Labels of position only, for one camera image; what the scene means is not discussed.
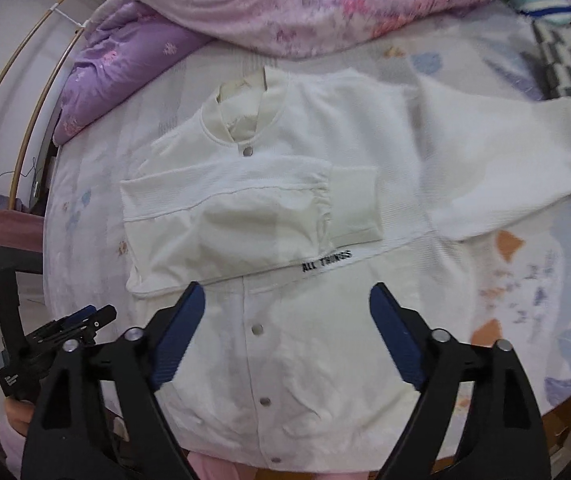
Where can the dark desk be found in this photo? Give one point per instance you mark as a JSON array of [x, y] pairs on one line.
[[0, 230]]

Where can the person's left hand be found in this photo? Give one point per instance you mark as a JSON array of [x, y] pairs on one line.
[[19, 412]]

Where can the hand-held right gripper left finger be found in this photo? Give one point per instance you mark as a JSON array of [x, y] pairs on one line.
[[178, 332]]

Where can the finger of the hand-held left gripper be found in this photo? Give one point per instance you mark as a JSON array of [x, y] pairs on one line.
[[53, 332], [96, 314]]

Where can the white snap-button jacket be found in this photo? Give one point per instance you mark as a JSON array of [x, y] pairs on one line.
[[290, 200]]

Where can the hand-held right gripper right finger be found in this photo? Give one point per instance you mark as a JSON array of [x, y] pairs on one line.
[[396, 342]]

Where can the printed bed sheet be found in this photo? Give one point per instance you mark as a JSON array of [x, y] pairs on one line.
[[515, 280]]

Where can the purple floral duvet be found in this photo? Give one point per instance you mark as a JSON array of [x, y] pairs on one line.
[[265, 5]]

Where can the black white checkered cloth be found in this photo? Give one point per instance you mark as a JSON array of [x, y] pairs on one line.
[[565, 60]]

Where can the curved wooden pole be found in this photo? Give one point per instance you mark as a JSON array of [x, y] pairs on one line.
[[40, 110], [3, 72]]

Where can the person's pink pants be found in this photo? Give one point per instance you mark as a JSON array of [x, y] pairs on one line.
[[275, 470]]

